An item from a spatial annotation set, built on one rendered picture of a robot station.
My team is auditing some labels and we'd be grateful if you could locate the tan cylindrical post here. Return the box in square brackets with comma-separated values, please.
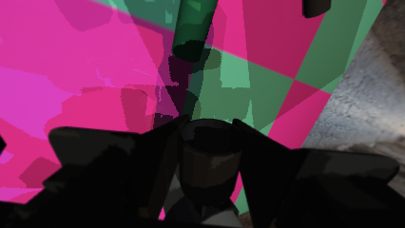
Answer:
[163, 164, 244, 228]

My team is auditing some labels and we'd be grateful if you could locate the dark green cylinder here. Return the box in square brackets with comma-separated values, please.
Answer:
[171, 0, 219, 63]

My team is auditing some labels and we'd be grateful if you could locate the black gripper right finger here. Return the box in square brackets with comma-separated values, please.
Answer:
[232, 119, 400, 228]

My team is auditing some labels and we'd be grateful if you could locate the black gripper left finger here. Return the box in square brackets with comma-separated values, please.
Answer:
[48, 114, 190, 219]

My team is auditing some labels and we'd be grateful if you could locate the dark brown band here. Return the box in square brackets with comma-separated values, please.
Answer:
[164, 119, 246, 223]

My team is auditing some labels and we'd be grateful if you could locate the black cylinder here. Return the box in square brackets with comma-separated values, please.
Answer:
[304, 0, 331, 18]

